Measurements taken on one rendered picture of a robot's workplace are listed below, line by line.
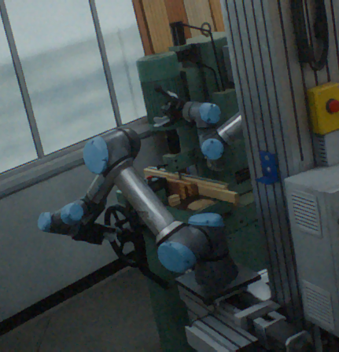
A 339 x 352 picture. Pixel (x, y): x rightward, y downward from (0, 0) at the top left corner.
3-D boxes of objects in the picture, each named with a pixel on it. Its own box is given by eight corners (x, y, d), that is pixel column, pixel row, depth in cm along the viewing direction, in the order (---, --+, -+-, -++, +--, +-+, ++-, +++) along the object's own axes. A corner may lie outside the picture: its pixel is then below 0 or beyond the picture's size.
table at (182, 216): (101, 210, 335) (97, 198, 334) (152, 188, 351) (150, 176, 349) (178, 236, 287) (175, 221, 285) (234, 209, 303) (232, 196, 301)
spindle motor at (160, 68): (141, 130, 315) (127, 60, 306) (174, 119, 324) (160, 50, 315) (165, 133, 301) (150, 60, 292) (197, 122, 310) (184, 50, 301)
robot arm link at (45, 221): (47, 228, 269) (35, 233, 275) (72, 232, 275) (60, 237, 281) (47, 207, 271) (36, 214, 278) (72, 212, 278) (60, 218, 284)
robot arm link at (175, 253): (219, 247, 237) (118, 120, 245) (191, 267, 226) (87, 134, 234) (200, 263, 245) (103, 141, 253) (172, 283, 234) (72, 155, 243)
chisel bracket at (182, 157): (165, 174, 319) (161, 155, 317) (189, 163, 327) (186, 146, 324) (175, 176, 313) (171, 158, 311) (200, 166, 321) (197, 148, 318)
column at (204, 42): (201, 192, 343) (172, 42, 321) (236, 177, 355) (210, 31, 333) (232, 199, 325) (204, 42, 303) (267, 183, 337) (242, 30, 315)
